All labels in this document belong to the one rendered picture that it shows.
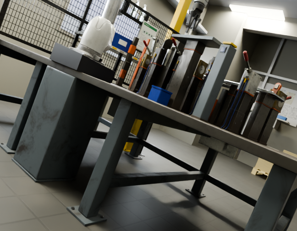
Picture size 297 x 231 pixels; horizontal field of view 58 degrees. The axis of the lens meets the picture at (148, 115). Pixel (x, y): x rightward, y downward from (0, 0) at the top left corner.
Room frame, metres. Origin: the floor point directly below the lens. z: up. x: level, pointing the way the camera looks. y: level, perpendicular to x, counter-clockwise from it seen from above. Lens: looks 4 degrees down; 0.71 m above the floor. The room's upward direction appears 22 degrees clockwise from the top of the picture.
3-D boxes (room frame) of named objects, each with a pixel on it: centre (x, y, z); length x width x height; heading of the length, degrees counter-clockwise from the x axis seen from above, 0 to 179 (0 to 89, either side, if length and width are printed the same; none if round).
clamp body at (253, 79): (1.55, -0.46, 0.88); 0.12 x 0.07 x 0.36; 129
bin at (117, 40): (2.66, 0.53, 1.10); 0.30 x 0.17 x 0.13; 122
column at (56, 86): (1.73, 0.51, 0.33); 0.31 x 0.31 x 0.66; 55
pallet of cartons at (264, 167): (5.92, -3.18, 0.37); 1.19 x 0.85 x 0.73; 145
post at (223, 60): (1.53, -0.28, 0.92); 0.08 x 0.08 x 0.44; 39
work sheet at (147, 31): (2.97, 0.34, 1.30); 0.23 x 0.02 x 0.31; 129
